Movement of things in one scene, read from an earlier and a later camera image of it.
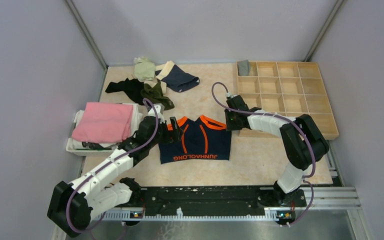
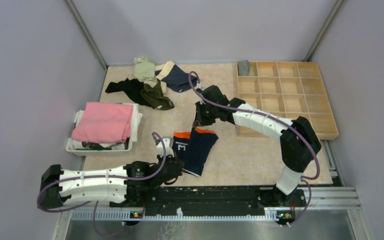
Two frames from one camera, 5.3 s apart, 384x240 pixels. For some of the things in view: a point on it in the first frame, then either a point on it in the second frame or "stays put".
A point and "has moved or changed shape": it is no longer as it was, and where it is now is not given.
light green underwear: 144,69 stays put
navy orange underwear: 205,139 has moved or changed shape
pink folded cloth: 103,122 stays put
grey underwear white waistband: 243,67 stays put
